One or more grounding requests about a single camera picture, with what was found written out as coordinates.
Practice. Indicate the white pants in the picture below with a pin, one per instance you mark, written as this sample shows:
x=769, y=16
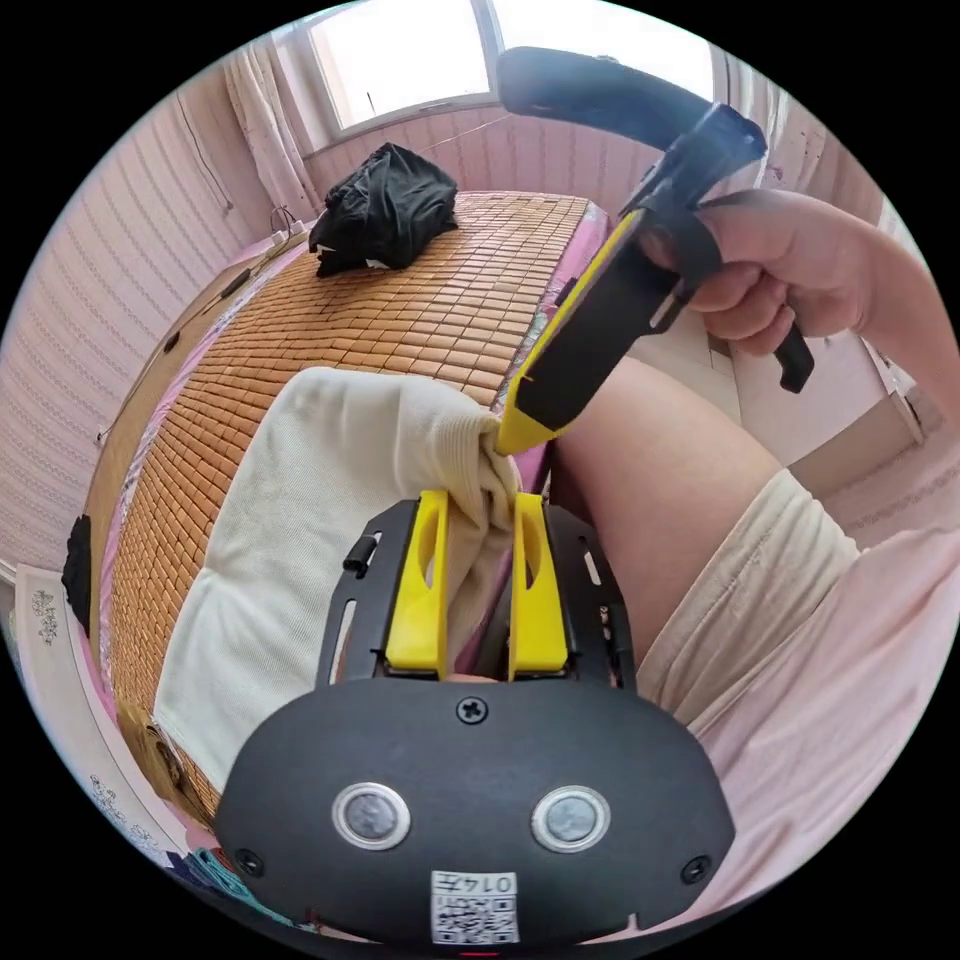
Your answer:
x=315, y=487

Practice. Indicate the person's right forearm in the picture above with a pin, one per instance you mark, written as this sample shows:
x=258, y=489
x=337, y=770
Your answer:
x=896, y=285

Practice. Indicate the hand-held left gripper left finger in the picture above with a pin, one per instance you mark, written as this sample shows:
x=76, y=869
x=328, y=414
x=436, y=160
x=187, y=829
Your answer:
x=420, y=600

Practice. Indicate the person's right hand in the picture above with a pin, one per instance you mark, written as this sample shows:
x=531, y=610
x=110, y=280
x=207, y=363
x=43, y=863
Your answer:
x=795, y=255

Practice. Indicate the bed with woven mat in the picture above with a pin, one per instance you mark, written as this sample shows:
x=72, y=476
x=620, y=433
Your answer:
x=375, y=322

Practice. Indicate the pile of clothes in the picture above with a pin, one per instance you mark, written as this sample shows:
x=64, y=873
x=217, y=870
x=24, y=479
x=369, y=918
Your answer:
x=390, y=210

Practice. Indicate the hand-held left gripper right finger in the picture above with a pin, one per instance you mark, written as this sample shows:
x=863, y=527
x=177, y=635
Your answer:
x=538, y=607

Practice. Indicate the pale curtain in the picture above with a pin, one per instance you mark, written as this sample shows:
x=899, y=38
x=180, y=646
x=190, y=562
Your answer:
x=266, y=127

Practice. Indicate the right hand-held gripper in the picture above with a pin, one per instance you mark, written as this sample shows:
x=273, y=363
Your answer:
x=600, y=337

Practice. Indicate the window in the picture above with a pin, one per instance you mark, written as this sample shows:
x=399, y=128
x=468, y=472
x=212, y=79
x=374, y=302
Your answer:
x=420, y=60

